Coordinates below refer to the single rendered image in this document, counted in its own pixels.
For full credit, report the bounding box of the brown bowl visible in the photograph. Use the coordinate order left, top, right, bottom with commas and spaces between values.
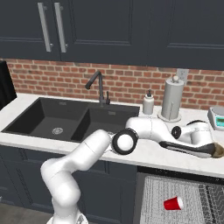
210, 142, 224, 159

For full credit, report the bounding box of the black dishwasher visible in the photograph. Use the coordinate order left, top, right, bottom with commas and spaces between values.
136, 165, 224, 186

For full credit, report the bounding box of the dark dishwasher rack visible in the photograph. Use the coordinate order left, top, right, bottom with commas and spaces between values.
198, 183, 224, 224

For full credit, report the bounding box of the dark wall cupboard door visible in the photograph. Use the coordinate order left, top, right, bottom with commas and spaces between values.
0, 0, 54, 62
52, 0, 153, 67
147, 0, 224, 72

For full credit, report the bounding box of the black tap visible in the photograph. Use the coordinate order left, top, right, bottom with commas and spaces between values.
84, 70, 107, 106

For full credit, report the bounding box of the small black sink dispenser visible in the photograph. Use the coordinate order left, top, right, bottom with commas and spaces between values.
104, 90, 111, 106

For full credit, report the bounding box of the silver cupboard handle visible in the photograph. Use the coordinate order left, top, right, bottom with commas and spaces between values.
37, 2, 54, 53
53, 2, 69, 54

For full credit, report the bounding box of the black appliance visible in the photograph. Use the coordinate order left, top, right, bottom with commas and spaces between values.
0, 59, 18, 111

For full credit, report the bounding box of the grey dishwasher door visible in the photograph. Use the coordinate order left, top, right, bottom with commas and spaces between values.
138, 172, 208, 224

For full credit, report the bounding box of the grey wall socket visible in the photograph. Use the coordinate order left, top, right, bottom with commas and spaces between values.
176, 68, 190, 83

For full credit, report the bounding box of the white soap bottle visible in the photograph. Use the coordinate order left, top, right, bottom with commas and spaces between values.
142, 88, 156, 116

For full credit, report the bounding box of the grey kitchen scale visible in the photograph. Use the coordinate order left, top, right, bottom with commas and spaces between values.
206, 105, 224, 132

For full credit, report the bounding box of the dark base cupboard door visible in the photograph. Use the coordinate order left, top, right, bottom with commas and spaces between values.
0, 144, 57, 212
72, 158, 138, 224

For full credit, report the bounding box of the black double sink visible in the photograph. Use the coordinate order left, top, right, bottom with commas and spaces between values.
1, 96, 141, 144

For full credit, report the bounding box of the red cup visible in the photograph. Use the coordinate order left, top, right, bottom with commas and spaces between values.
163, 196, 185, 212

